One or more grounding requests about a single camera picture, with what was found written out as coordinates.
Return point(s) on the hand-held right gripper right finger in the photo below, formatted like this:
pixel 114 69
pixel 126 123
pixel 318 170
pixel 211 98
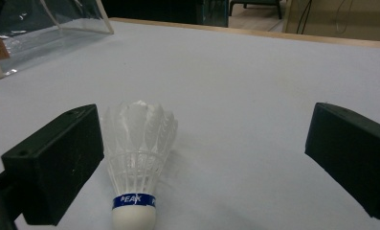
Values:
pixel 353 156

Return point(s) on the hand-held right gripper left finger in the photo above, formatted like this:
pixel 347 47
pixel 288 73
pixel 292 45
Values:
pixel 55 159

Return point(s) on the white feather shuttlecock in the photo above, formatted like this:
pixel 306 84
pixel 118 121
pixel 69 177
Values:
pixel 136 159

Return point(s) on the clear plastic pouch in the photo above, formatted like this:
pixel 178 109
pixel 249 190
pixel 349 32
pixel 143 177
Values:
pixel 34 35

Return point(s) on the dark chair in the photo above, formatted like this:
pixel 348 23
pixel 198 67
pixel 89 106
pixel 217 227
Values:
pixel 256 6

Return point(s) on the dark cabinet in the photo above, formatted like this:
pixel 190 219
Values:
pixel 165 11

